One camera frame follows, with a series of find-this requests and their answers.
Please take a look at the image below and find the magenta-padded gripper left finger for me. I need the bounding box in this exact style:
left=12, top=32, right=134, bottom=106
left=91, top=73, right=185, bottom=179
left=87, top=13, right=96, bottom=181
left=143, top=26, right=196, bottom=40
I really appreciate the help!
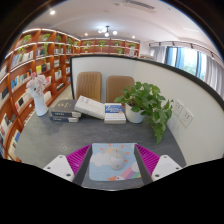
left=43, top=143, right=93, bottom=187

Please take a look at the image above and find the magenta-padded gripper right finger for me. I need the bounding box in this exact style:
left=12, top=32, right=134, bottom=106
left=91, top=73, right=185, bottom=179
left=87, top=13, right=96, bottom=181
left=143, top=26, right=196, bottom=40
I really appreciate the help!
left=133, top=143, right=183, bottom=186

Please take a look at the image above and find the light blue printed mouse pad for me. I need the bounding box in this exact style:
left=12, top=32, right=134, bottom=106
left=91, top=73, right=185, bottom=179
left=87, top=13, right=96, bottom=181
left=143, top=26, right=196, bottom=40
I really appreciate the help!
left=88, top=142, right=143, bottom=183

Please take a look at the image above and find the dark grey hardcover book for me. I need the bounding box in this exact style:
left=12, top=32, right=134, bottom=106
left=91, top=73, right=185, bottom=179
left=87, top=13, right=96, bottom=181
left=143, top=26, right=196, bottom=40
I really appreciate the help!
left=49, top=111, right=80, bottom=123
left=49, top=99, right=83, bottom=118

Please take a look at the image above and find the white ceramic pitcher vase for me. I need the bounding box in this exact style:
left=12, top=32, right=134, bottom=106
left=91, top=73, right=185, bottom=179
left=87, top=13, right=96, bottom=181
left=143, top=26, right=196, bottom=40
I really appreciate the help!
left=28, top=87, right=49, bottom=117

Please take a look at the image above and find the white leaning book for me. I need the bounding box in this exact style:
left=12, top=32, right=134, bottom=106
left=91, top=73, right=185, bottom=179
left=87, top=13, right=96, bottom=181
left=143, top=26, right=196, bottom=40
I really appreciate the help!
left=73, top=95, right=107, bottom=120

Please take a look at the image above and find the green potted plant white pot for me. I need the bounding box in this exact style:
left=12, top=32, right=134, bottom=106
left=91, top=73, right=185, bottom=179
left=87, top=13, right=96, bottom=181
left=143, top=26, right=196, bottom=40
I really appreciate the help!
left=113, top=81, right=174, bottom=145

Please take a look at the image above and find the tan upholstered chair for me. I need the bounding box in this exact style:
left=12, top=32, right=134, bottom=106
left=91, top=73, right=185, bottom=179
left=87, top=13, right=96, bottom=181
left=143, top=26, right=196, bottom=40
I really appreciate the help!
left=75, top=71, right=103, bottom=103
left=105, top=75, right=136, bottom=104

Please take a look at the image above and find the curved wooden bookshelf unit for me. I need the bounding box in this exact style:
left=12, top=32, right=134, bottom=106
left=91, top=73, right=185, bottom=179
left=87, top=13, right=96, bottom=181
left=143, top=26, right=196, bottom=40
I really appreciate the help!
left=0, top=28, right=81, bottom=163

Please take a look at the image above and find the window with curtains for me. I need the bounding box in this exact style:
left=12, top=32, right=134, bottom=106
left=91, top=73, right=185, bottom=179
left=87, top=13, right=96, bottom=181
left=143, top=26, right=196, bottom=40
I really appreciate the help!
left=148, top=41, right=224, bottom=98

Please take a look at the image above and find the cluster of ceiling lights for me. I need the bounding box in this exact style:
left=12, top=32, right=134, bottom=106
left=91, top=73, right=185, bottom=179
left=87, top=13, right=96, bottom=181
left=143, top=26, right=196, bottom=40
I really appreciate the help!
left=97, top=25, right=119, bottom=38

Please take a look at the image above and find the white wall socket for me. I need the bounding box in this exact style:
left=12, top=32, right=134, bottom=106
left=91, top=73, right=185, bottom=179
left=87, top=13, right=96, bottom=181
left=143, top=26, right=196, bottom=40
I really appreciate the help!
left=179, top=107, right=194, bottom=129
left=171, top=98, right=184, bottom=117

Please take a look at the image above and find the wooden wall shelf with plants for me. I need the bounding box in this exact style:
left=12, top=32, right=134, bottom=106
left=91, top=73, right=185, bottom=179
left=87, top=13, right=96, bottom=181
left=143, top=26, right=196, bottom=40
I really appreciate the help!
left=79, top=37, right=141, bottom=58

